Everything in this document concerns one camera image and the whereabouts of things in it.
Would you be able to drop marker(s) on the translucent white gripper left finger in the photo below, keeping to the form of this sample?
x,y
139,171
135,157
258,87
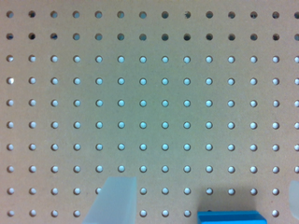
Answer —
x,y
115,203

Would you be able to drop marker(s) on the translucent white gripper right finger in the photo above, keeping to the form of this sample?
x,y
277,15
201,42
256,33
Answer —
x,y
294,198

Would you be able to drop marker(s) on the blue plastic block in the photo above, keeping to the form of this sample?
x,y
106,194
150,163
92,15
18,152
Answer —
x,y
230,217

